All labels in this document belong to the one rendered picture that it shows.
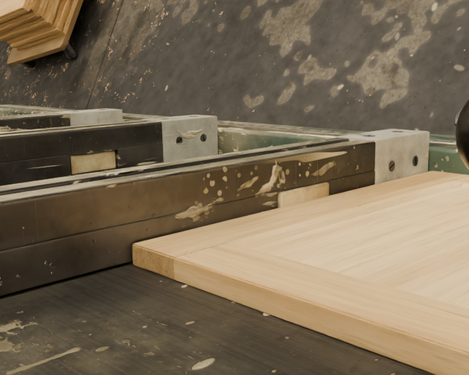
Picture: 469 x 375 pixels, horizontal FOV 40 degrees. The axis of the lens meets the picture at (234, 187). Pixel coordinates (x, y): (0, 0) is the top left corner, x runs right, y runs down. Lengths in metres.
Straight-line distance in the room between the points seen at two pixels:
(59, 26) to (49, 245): 3.27
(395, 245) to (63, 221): 0.27
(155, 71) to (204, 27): 0.32
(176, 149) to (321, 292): 0.71
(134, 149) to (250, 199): 0.45
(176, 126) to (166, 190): 0.54
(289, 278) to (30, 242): 0.19
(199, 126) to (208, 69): 1.72
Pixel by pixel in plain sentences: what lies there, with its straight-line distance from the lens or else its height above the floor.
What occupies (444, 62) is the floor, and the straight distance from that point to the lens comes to 2.16.
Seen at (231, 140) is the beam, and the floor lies 0.90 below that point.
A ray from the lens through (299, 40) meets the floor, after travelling 2.57.
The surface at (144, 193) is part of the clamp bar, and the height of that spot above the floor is 1.31.
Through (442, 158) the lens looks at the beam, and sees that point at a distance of 0.90.
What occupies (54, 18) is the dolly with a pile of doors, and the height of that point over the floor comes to 0.22.
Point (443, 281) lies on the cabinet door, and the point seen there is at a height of 1.22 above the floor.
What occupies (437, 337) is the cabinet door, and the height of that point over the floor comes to 1.30.
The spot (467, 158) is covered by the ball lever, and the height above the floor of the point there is 1.45.
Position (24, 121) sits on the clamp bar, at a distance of 1.29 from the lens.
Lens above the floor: 1.64
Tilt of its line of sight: 43 degrees down
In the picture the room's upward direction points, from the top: 59 degrees counter-clockwise
